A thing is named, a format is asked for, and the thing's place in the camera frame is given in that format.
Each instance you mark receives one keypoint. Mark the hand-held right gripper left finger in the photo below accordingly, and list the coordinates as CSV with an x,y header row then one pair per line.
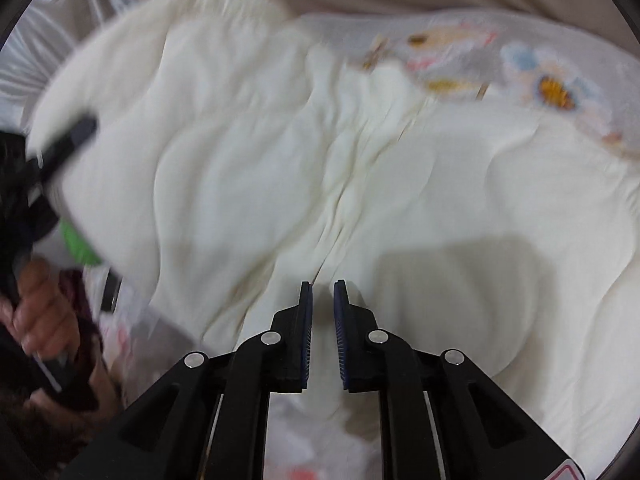
x,y
305,340

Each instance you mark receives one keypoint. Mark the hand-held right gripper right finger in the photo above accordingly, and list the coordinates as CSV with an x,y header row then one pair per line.
x,y
342,340

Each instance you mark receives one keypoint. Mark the silver satin curtain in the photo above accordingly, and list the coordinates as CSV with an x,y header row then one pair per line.
x,y
45,45

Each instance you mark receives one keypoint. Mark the dark maroon cloth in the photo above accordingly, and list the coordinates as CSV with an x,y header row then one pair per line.
x,y
85,320

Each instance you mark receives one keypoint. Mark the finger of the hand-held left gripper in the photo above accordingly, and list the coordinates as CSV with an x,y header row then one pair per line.
x,y
70,142

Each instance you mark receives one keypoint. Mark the green cloth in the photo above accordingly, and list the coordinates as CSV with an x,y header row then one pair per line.
x,y
80,245

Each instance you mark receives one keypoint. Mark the person's left hand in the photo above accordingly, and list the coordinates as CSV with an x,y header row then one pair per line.
x,y
45,310

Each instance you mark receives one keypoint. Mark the person's left forearm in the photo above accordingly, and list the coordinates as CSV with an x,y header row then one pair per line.
x,y
50,425

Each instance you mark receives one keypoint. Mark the cream quilted jacket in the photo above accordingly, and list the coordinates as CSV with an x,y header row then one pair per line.
x,y
350,160

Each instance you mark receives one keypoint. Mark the grey floral blanket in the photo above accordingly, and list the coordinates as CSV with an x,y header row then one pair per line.
x,y
500,55

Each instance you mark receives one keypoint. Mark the black smartphone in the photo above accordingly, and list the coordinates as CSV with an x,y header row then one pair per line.
x,y
111,292

